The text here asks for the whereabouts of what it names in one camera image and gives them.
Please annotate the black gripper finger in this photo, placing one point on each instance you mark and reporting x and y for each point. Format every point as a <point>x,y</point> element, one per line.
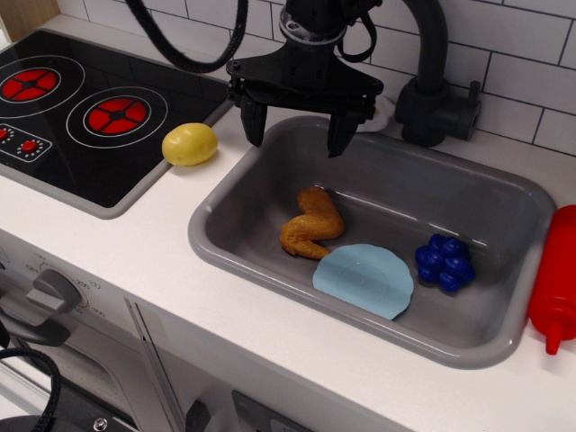
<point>342,128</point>
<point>253,116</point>

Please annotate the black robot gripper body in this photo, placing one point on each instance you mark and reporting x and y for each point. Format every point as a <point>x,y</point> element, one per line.
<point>310,80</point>

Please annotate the blue toy blueberries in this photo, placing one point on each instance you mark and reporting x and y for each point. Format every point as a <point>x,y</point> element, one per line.
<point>445,261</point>

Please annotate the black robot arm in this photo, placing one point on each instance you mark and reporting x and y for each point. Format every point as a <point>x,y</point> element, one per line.
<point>320,24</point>

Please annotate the grey toy sink basin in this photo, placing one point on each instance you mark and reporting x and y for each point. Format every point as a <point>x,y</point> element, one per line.
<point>392,195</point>

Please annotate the light blue toy plate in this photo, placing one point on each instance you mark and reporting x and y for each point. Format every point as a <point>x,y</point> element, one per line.
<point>371,278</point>

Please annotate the toy fried egg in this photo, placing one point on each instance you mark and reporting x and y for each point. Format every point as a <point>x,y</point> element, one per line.
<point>384,110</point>

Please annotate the yellow toy potato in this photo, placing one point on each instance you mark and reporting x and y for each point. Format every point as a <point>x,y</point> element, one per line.
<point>189,144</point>

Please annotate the dark grey toy faucet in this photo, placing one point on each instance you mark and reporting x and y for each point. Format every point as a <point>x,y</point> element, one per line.
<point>426,107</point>

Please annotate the toy chicken wing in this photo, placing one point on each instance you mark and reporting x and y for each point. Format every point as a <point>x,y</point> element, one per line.
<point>319,220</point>

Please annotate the black toy stove top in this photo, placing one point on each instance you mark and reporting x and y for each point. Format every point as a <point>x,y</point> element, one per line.
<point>84,124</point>

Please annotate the grey oven knob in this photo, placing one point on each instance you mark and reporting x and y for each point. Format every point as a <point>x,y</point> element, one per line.
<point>53,292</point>

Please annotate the red ketchup bottle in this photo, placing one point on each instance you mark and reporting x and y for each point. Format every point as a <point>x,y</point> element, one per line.
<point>552,304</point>

